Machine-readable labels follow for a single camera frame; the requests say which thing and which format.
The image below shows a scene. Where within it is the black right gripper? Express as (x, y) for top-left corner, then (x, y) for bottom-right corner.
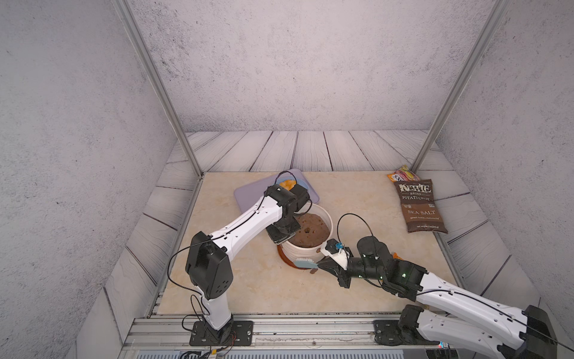
(316, 256), (385, 289)

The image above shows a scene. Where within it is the white ceramic pot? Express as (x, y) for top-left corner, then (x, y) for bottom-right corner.
(280, 204), (334, 263)

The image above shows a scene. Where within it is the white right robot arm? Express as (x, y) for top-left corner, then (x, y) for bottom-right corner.
(318, 236), (558, 358)

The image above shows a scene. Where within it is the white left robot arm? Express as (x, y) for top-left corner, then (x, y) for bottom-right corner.
(185, 184), (310, 331)

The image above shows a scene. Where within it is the brown soil in pot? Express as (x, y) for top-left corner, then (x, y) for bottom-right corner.
(289, 213), (330, 248)

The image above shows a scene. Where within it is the terracotta saucer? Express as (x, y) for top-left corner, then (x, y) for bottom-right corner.
(277, 246), (307, 270)

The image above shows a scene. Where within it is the yellow food on plate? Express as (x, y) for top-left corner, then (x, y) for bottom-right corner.
(280, 179), (297, 191)

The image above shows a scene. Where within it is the lavender plastic tray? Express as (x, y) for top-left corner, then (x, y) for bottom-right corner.
(234, 169), (320, 212)

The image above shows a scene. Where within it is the blue plate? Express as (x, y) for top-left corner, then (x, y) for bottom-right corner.
(276, 177), (297, 191)

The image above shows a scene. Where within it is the brown Kettle chips bag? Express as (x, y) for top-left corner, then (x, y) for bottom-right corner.
(394, 179), (448, 234)

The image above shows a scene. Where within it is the orange pink snack packet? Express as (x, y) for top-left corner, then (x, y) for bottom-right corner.
(387, 165), (420, 182)

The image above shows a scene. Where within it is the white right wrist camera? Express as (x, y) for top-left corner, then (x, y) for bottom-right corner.
(321, 239), (348, 271)

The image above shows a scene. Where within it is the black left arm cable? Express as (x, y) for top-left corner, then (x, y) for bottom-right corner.
(166, 170), (315, 333)

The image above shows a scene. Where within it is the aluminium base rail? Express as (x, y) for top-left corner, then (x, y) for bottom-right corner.
(118, 313), (476, 359)

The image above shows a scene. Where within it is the left aluminium frame post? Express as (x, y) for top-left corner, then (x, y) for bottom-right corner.
(112, 0), (204, 178)

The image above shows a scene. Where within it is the aluminium frame post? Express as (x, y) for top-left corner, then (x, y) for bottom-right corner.
(410, 0), (511, 172)
(112, 0), (204, 178)

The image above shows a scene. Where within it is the right aluminium frame post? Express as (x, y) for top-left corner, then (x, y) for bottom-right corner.
(410, 0), (511, 172)

